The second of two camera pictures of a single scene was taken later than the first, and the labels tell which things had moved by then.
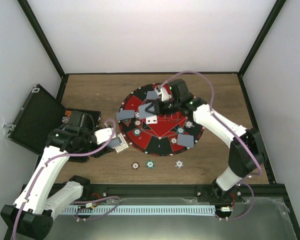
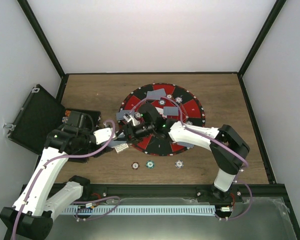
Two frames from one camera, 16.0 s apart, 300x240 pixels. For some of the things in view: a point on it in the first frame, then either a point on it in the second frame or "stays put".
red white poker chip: (135, 165) stays put
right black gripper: (158, 108) -> (127, 137)
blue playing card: (125, 114) stays put
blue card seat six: (152, 95) stays put
